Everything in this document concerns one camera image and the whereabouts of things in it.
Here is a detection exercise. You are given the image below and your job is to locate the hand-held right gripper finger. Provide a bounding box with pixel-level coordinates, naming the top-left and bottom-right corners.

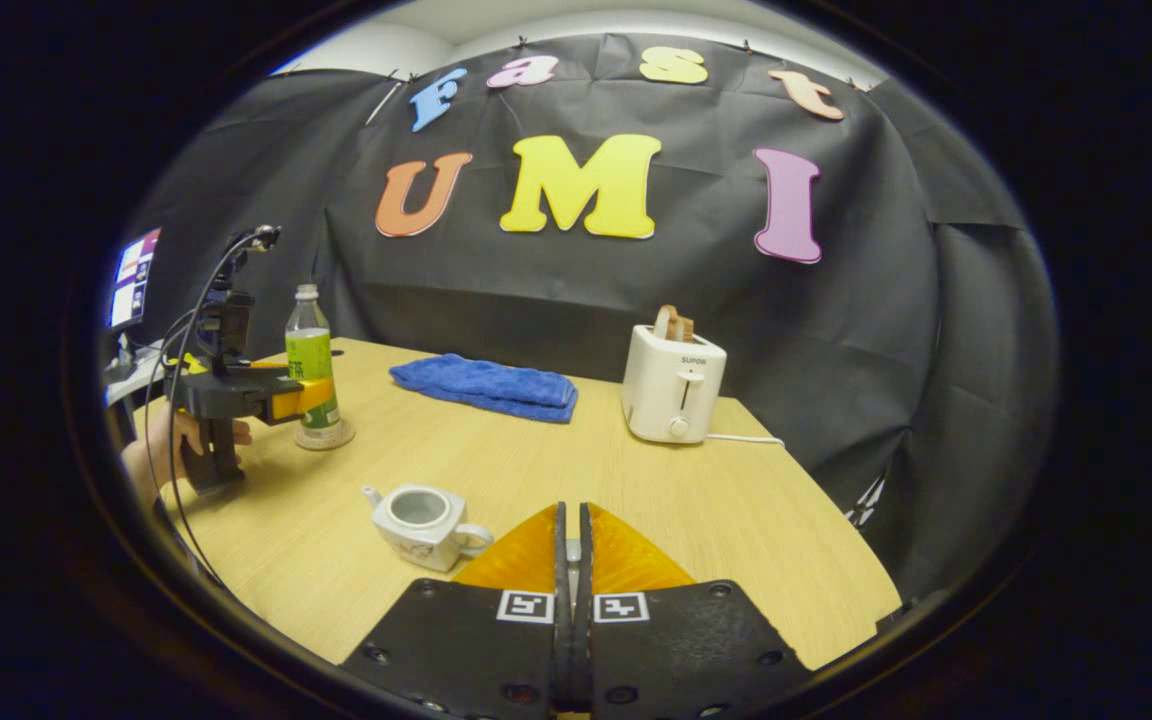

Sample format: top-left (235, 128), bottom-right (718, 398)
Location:
top-left (341, 502), bottom-right (569, 716)
top-left (576, 502), bottom-right (817, 719)

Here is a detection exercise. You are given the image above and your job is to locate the green label water bottle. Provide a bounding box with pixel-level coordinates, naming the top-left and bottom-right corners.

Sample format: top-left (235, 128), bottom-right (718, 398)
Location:
top-left (284, 284), bottom-right (342, 433)

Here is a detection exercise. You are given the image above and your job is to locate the round wooden coaster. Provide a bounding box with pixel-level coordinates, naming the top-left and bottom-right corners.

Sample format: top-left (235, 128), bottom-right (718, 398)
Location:
top-left (294, 418), bottom-right (357, 452)

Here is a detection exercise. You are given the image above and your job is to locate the white ceramic teacup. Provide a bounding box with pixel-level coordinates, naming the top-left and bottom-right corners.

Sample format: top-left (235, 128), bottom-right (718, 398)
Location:
top-left (361, 484), bottom-right (494, 573)

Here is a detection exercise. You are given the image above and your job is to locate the white side desk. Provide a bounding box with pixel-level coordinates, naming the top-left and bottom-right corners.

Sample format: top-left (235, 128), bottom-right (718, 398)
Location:
top-left (104, 340), bottom-right (172, 406)

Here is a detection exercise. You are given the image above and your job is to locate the computer monitor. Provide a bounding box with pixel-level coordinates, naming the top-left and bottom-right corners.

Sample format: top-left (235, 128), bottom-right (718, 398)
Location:
top-left (108, 228), bottom-right (163, 331)

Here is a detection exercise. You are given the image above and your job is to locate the blue towel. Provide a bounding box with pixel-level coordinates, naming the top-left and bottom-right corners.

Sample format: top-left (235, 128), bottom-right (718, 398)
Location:
top-left (389, 353), bottom-right (579, 424)

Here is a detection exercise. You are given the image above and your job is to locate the white toaster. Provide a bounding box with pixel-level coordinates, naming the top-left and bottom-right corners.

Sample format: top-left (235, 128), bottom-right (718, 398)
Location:
top-left (621, 323), bottom-right (728, 445)

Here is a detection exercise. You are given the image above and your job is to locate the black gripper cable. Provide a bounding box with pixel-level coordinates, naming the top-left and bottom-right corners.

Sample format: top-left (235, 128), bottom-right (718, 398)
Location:
top-left (141, 232), bottom-right (262, 586)

